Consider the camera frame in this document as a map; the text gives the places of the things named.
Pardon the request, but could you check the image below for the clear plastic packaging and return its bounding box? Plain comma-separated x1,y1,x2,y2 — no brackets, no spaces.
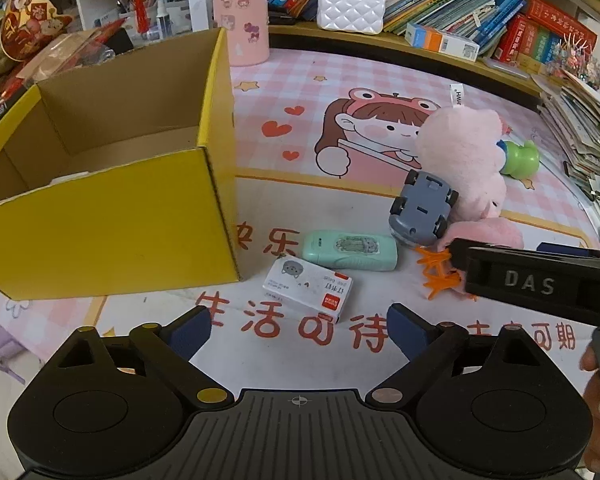
17,30,116,86

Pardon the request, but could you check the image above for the pink plush toy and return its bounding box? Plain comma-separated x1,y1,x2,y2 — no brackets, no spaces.
414,82,526,301

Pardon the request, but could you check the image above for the white staple box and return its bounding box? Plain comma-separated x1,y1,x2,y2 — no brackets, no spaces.
261,255,353,323

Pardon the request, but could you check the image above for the white orange blue carton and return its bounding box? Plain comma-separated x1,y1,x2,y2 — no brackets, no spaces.
405,23,481,62

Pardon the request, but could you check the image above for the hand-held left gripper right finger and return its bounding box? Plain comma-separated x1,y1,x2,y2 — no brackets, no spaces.
365,304,556,408

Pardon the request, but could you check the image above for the pink cylindrical container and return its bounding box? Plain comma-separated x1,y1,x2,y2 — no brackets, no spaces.
211,0,270,67

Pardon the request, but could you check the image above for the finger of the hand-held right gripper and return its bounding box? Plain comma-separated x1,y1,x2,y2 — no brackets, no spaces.
536,241,600,261

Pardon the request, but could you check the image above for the wooden bookshelf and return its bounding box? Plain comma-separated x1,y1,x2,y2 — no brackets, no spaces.
269,22,546,100

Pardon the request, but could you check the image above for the white glue bottle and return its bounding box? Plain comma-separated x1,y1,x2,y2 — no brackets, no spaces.
157,0,173,36

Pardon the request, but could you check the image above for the mint green stapler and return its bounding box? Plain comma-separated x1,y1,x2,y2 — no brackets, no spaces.
300,230,398,272

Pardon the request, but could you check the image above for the stack of paper booklets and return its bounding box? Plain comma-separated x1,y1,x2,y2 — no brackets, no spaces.
532,67,600,196

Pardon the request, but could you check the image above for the yellow cardboard box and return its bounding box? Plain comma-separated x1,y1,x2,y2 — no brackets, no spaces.
0,27,242,302

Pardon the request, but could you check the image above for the green frog toy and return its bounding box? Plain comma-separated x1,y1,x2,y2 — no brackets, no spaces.
497,139,541,177

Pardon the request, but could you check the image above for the red figure decoration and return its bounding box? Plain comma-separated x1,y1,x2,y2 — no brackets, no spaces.
0,0,73,63

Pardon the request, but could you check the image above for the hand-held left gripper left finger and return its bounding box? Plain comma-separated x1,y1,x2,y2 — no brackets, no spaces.
45,305,236,411

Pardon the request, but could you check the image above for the red book set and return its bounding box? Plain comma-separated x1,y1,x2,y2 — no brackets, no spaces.
495,0,598,78

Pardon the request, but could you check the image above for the grey toy car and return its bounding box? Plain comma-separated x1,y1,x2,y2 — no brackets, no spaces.
388,170,459,248

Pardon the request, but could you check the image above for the colourful paper ornament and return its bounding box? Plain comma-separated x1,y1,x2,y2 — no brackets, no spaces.
545,32,600,91

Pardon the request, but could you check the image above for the orange hair clip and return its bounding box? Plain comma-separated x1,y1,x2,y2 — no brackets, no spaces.
414,245,476,301

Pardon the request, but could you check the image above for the red tassel ornament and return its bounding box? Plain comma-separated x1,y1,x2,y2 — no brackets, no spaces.
129,0,149,34

